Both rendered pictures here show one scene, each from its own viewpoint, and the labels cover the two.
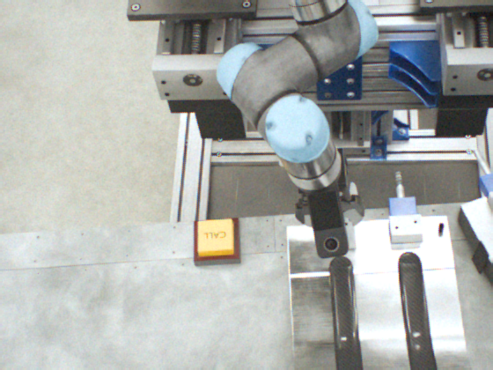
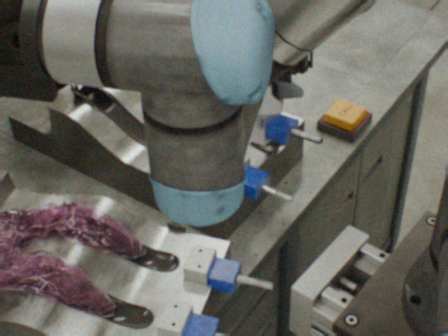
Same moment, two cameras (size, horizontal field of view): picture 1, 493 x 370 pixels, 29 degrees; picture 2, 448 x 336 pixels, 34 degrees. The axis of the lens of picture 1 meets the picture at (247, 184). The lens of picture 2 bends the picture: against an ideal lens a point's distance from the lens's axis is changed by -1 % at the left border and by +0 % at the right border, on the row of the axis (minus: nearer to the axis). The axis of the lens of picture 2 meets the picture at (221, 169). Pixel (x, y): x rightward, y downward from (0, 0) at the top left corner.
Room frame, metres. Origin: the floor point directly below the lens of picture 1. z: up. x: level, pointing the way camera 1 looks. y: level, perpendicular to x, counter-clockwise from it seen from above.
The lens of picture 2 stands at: (1.08, -1.04, 1.71)
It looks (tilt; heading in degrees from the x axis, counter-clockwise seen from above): 42 degrees down; 118
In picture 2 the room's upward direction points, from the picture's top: 2 degrees counter-clockwise
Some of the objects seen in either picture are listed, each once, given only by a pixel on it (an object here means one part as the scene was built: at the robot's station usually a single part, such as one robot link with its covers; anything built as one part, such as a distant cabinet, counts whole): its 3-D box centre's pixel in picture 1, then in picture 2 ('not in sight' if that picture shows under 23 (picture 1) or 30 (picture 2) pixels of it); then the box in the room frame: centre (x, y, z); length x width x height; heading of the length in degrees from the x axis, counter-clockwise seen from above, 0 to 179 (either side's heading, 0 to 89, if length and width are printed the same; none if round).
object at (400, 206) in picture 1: (401, 206); (257, 184); (0.71, -0.24, 0.89); 0.13 x 0.05 x 0.05; 172
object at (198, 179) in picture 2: not in sight; (201, 138); (0.85, -0.64, 1.33); 0.11 x 0.08 x 0.11; 103
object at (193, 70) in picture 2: not in sight; (190, 47); (0.85, -0.66, 1.43); 0.11 x 0.08 x 0.09; 13
